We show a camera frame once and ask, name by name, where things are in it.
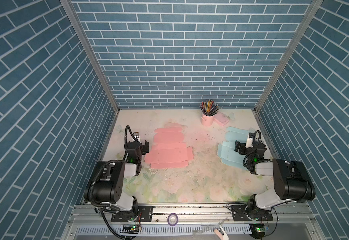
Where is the coloured pencils bundle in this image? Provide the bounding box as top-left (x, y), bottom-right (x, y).
top-left (199, 100), bottom-right (220, 117)

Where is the pink metal pencil cup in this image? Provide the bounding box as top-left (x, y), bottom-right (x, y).
top-left (200, 114), bottom-right (214, 127)

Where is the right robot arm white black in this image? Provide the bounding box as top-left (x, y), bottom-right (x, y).
top-left (234, 130), bottom-right (316, 221)

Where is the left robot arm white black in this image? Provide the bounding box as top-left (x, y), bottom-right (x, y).
top-left (84, 126), bottom-right (153, 240)

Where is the purple tape ring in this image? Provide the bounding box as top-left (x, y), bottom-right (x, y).
top-left (167, 212), bottom-right (179, 227)

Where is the light blue flat paper box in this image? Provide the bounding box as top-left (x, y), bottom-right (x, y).
top-left (217, 127), bottom-right (249, 170)

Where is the white tool on rail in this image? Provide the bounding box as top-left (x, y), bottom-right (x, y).
top-left (201, 220), bottom-right (229, 240)

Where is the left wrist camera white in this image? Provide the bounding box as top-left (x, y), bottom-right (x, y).
top-left (132, 132), bottom-right (140, 142)

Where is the pink paper box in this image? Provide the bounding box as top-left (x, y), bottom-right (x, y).
top-left (144, 127), bottom-right (194, 170)

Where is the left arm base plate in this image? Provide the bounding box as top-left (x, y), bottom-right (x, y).
top-left (111, 205), bottom-right (153, 223)

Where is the pink pencil case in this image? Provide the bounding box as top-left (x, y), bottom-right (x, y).
top-left (214, 112), bottom-right (230, 126)

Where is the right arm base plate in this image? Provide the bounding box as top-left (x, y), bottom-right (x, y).
top-left (227, 204), bottom-right (273, 222)

